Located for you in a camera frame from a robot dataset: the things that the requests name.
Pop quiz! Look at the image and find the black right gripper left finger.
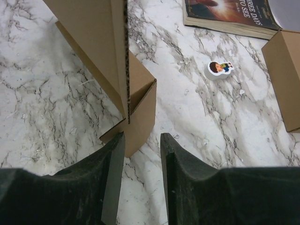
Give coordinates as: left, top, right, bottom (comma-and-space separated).
0, 133, 125, 225

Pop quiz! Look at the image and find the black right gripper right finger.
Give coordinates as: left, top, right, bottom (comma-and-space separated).
160, 133, 300, 225

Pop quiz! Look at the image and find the cardboard box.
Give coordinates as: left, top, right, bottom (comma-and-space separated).
262, 30, 300, 133
46, 0, 157, 158

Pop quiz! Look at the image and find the small cartoon figure eraser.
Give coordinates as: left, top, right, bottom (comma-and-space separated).
204, 61, 234, 81

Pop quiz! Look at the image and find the Three Days To See book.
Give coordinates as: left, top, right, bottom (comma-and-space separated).
182, 0, 282, 40

